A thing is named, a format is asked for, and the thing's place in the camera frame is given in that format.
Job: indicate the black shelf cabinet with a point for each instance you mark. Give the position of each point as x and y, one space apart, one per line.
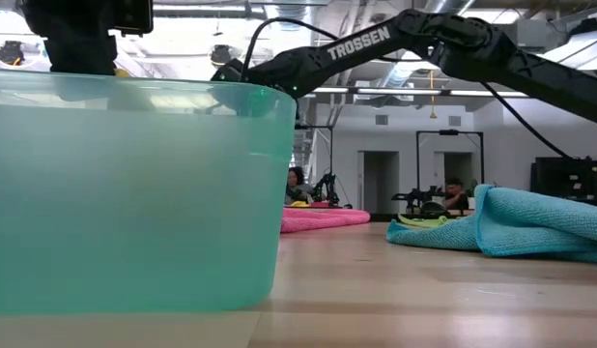
566 179

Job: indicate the pink microfiber towel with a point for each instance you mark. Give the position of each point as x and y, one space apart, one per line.
322 218

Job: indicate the teal translucent plastic bin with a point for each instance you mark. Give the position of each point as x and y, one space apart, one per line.
134 203

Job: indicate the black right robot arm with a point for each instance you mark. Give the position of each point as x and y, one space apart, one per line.
472 43

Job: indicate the silver ribbed ventilation duct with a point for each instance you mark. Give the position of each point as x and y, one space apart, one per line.
298 12

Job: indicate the person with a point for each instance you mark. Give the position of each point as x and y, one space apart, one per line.
296 186
455 193

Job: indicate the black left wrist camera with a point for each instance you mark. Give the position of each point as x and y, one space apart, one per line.
134 17

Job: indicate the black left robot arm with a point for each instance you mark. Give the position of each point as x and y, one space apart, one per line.
62 17

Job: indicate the ceiling light strip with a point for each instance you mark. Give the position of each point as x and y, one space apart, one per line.
400 91

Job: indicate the black background robot arm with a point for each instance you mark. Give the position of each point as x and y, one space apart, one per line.
417 195
327 188

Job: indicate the black ceiling fixture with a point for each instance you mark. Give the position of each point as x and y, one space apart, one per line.
221 54
11 53

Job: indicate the green microfiber towel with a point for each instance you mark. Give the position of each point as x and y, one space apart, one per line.
421 221

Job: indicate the blue microfiber towel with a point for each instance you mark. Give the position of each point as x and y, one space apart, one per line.
545 227

